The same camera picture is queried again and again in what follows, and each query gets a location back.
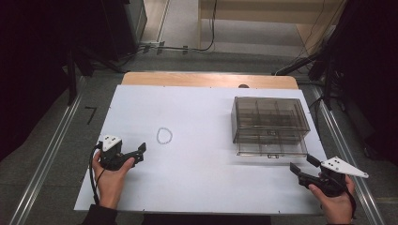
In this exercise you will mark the person's left hand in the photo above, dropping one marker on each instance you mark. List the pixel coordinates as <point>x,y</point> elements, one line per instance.
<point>110,182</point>

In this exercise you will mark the person's right hand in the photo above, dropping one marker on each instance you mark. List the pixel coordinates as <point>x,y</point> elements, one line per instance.
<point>336,204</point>

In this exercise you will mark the metal floor rail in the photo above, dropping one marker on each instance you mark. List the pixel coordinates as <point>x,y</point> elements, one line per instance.
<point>47,156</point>
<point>347,156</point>

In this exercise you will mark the dark grey cabinet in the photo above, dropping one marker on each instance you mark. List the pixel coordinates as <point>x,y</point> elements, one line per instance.
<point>135,25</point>

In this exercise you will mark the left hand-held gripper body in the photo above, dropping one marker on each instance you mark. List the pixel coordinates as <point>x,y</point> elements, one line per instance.
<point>110,156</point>

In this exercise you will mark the transparent grey drawer box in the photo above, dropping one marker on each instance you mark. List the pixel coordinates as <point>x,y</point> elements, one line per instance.
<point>269,122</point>

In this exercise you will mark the black curtain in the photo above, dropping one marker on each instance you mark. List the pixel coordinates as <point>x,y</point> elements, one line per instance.
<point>31,68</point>
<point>372,68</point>

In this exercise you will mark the white table sheet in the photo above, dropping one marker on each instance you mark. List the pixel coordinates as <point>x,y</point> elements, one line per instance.
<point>194,175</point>

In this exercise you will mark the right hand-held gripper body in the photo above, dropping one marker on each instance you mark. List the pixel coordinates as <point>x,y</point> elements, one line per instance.
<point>332,178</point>

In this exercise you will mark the black stand leg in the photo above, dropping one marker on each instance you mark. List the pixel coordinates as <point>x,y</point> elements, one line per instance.
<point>295,66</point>
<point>72,81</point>

